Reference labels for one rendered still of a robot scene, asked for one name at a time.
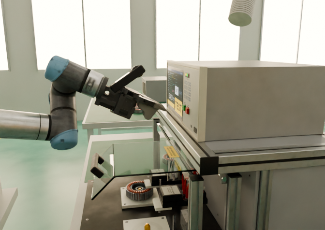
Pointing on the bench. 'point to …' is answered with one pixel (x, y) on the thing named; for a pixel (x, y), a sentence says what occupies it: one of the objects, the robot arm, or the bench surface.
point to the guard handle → (96, 165)
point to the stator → (140, 195)
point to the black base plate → (93, 220)
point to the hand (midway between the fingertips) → (163, 106)
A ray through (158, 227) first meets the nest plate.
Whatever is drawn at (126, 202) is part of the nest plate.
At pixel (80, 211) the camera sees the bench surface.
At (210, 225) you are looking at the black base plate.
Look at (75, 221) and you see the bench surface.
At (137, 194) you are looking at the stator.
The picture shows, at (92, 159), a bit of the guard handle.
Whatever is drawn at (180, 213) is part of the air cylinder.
